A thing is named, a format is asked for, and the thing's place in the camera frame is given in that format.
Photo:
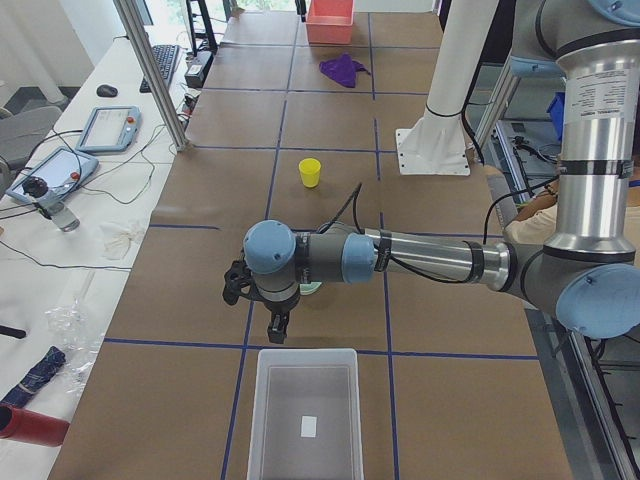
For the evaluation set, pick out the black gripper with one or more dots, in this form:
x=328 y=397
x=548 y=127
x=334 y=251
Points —
x=278 y=305

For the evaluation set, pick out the pale green bowl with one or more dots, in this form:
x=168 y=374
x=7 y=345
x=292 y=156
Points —
x=309 y=288

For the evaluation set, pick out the yellow paper cup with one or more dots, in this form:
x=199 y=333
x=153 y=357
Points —
x=309 y=171

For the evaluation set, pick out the purple cloth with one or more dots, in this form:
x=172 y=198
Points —
x=343 y=70

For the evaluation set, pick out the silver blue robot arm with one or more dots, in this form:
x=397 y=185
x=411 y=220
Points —
x=583 y=275

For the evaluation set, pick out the clear plastic box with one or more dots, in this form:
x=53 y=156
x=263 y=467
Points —
x=306 y=415

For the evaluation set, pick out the black power adapter box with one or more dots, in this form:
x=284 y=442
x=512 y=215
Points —
x=198 y=69

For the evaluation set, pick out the crumpled white tissue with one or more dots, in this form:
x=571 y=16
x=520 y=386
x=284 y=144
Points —
x=118 y=238

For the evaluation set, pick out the crumpled clear plastic wrap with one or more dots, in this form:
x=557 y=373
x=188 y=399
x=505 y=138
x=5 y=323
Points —
x=79 y=338

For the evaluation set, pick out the folded blue umbrella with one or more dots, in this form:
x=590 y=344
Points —
x=35 y=379

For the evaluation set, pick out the upper teach pendant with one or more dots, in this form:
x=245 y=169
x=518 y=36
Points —
x=110 y=130

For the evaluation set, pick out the teach pendant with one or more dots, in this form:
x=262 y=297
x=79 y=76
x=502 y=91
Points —
x=110 y=130
x=64 y=170

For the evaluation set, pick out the clear water bottle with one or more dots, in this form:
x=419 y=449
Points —
x=50 y=204

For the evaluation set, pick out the lower teach pendant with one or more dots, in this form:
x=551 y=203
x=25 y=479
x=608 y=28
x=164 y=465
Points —
x=64 y=170

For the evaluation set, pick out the red cylinder bottle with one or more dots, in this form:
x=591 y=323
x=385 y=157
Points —
x=31 y=427

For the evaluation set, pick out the black keyboard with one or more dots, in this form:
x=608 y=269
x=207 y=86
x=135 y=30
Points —
x=166 y=57

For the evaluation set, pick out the black computer mouse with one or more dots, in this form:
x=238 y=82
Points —
x=106 y=91

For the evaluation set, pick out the pink plastic bin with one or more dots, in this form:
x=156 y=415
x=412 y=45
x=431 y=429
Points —
x=330 y=22

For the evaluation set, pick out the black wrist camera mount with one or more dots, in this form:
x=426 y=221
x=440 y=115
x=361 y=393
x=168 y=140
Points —
x=238 y=283

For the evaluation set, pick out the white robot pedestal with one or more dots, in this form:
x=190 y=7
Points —
x=435 y=145

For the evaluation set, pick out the aluminium frame post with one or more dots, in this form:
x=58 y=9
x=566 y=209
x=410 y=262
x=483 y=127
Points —
x=132 y=22

